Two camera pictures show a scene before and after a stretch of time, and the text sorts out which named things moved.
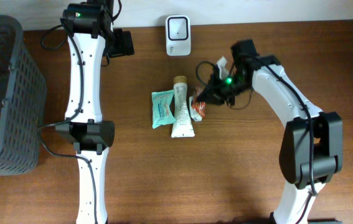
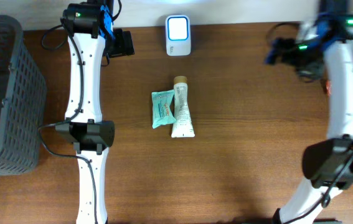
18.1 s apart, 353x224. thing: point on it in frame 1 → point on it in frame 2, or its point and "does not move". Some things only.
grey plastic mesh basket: [12, 99] does not move
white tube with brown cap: [182, 127] does not move
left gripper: [124, 43] does not move
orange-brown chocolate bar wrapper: [197, 106] → [328, 86]
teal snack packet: [162, 114] does not move
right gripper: [212, 94] → [281, 46]
